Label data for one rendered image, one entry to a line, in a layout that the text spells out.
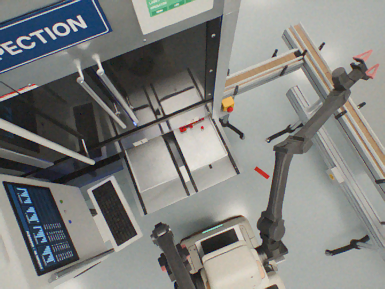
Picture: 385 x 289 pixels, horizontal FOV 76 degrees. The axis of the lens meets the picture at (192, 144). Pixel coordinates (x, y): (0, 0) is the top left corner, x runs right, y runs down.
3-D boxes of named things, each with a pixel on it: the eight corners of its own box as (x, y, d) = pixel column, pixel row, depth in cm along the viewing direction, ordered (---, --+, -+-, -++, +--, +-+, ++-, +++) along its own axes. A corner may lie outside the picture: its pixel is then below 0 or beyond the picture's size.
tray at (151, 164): (123, 144, 162) (121, 143, 159) (159, 129, 164) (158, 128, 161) (140, 192, 154) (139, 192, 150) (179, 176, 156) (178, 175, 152)
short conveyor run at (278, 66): (213, 107, 171) (214, 97, 156) (204, 89, 175) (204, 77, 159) (300, 71, 176) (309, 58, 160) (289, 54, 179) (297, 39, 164)
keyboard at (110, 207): (91, 190, 163) (90, 190, 160) (110, 179, 164) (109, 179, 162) (118, 246, 153) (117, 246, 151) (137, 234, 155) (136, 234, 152)
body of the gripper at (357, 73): (360, 74, 126) (348, 85, 127) (352, 61, 121) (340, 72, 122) (370, 78, 120) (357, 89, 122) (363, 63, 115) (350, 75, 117)
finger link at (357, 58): (369, 55, 122) (353, 70, 124) (364, 45, 118) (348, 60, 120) (381, 58, 116) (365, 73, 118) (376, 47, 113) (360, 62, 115)
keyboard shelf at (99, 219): (77, 196, 165) (75, 196, 162) (114, 175, 167) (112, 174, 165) (105, 258, 154) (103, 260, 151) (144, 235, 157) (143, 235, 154)
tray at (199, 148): (170, 125, 165) (169, 123, 161) (205, 110, 166) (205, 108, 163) (190, 171, 156) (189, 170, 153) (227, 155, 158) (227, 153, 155)
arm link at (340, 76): (329, 101, 126) (346, 101, 119) (320, 87, 120) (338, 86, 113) (339, 82, 128) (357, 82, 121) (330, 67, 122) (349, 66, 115)
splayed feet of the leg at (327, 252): (322, 249, 222) (330, 252, 208) (369, 226, 225) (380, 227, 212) (326, 258, 220) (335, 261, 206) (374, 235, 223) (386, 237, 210)
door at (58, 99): (53, 161, 127) (-68, 123, 70) (137, 127, 130) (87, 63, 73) (53, 163, 126) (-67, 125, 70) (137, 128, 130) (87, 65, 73)
